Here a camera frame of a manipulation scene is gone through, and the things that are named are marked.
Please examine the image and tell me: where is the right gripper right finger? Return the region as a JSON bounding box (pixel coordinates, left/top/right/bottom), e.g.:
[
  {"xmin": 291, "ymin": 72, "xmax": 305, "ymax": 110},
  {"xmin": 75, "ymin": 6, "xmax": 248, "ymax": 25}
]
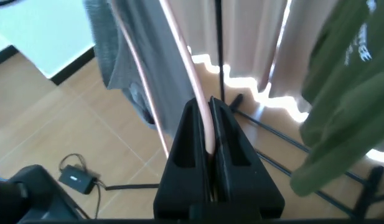
[{"xmin": 209, "ymin": 96, "xmax": 285, "ymax": 219}]

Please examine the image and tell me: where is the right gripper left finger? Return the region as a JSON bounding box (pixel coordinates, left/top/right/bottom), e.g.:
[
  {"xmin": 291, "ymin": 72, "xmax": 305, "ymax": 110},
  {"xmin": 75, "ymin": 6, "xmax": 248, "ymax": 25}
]
[{"xmin": 153, "ymin": 98, "xmax": 213, "ymax": 219}]

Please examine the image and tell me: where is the pink clothes hanger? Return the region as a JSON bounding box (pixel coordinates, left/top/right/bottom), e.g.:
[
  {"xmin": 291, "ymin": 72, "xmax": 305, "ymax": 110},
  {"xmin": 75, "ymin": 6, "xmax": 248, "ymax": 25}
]
[{"xmin": 110, "ymin": 0, "xmax": 216, "ymax": 159}]

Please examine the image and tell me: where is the green printed shirt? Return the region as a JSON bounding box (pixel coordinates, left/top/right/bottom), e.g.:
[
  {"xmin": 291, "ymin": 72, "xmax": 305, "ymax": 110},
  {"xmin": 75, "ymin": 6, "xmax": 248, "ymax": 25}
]
[{"xmin": 289, "ymin": 0, "xmax": 384, "ymax": 197}]

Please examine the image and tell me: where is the pale grey garment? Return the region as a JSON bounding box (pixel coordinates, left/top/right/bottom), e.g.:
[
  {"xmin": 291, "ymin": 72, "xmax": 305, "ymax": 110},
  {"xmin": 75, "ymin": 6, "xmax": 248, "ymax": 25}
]
[{"xmin": 82, "ymin": 0, "xmax": 195, "ymax": 138}]

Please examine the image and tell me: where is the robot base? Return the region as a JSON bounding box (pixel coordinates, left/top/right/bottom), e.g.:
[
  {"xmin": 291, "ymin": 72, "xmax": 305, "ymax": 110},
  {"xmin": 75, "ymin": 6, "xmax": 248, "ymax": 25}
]
[{"xmin": 0, "ymin": 164, "xmax": 83, "ymax": 220}]

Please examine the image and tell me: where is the black clothes rack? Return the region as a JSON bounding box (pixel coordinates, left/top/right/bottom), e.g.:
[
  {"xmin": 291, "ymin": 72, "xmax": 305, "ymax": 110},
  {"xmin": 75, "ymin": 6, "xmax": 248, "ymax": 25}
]
[{"xmin": 214, "ymin": 0, "xmax": 384, "ymax": 218}]

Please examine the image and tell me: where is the black power adapter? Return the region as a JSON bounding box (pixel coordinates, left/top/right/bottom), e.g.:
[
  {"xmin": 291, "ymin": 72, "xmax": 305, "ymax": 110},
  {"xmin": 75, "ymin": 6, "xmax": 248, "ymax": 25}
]
[{"xmin": 58, "ymin": 153, "xmax": 102, "ymax": 220}]

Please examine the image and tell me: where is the black cable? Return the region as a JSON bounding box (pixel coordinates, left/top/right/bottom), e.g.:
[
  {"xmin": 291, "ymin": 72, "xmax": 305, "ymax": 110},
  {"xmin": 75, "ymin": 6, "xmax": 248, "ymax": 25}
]
[{"xmin": 103, "ymin": 183, "xmax": 161, "ymax": 192}]

